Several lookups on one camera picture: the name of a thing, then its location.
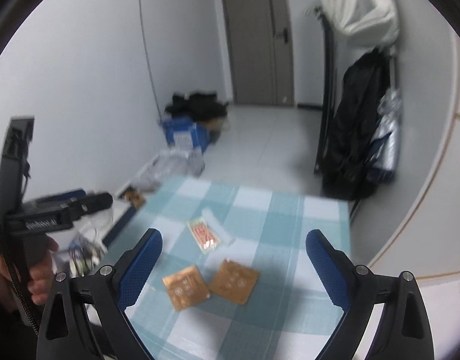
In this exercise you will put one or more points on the white hanging bag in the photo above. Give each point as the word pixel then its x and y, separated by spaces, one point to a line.
pixel 363 23

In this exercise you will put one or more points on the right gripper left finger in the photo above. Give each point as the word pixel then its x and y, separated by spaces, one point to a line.
pixel 66 331

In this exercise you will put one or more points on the silver insulated bag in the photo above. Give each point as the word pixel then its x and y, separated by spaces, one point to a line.
pixel 386 141

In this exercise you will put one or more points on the blue cardboard box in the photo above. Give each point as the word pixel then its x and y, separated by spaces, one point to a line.
pixel 185 134

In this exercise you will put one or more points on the red checked snack packet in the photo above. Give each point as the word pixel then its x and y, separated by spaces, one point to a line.
pixel 205 238

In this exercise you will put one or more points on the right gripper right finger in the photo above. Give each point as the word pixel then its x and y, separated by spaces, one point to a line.
pixel 403 331

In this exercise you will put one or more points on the grey plastic mailer bag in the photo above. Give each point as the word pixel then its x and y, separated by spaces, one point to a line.
pixel 166 164

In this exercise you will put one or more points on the brown door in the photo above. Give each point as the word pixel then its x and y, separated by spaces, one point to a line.
pixel 260 47

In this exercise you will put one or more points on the teal checked tablecloth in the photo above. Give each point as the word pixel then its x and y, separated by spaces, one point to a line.
pixel 288 315

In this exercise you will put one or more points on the dark blue box lid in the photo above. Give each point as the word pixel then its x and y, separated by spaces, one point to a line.
pixel 119 226

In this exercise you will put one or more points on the brown paper ball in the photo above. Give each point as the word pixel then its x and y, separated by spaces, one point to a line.
pixel 134 197

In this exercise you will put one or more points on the brown sachet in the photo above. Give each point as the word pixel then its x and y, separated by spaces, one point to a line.
pixel 234 282
pixel 186 288

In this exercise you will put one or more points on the white wardrobe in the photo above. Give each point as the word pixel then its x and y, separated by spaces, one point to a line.
pixel 413 223

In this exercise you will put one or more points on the black clothes pile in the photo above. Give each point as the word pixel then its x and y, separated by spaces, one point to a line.
pixel 198 106

